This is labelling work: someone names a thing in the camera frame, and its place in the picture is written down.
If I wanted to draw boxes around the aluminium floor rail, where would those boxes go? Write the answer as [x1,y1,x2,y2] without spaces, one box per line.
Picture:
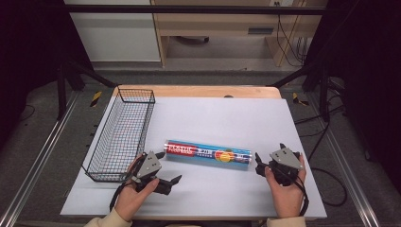
[306,94,381,227]
[0,90,80,227]

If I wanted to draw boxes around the person's left hand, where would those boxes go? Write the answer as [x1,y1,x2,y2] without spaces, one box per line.
[113,154,161,222]

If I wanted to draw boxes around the wooden desk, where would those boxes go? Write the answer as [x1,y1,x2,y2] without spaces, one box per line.
[150,0,329,68]

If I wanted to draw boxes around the person's right hand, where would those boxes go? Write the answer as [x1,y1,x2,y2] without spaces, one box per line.
[265,153,307,219]

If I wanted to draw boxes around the blue plastic wrap roll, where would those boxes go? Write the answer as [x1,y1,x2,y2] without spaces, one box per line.
[164,139,253,172]

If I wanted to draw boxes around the right hand-held gripper black cable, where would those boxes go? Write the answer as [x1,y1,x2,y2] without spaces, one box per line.
[268,164,311,218]

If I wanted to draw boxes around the hanging black cables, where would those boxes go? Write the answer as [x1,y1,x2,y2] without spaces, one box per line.
[274,1,309,68]

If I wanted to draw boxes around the black horizontal frame bar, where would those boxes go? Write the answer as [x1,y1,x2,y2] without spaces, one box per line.
[61,4,327,16]

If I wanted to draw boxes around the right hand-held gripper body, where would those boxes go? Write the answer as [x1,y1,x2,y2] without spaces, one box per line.
[255,147,303,187]

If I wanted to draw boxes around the left hand-held gripper black cable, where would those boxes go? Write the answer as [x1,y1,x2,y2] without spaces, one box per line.
[109,179,137,213]

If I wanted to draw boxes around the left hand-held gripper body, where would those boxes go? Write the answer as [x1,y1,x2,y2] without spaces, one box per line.
[131,150,173,196]

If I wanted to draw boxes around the white table sheet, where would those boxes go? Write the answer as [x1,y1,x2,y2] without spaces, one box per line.
[60,96,328,221]

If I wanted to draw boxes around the hand-held gripper black cable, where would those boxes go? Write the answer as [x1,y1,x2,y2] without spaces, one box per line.
[268,164,311,218]
[109,179,137,213]

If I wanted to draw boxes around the thin black floor cable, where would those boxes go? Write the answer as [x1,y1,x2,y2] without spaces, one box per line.
[19,103,36,123]

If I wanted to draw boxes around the black metal stand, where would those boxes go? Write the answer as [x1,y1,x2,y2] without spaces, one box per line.
[270,60,333,123]
[56,58,118,121]

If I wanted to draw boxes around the white cabinet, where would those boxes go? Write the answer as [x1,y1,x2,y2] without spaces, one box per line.
[63,0,162,63]

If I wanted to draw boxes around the black wire basket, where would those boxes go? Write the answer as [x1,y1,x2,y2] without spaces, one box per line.
[81,87,157,183]

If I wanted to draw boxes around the black curtain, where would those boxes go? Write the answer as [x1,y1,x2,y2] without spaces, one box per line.
[0,0,93,149]
[303,0,401,192]

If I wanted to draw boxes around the yellow black floor tape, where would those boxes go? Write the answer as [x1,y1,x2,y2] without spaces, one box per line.
[90,90,104,109]
[291,92,310,107]

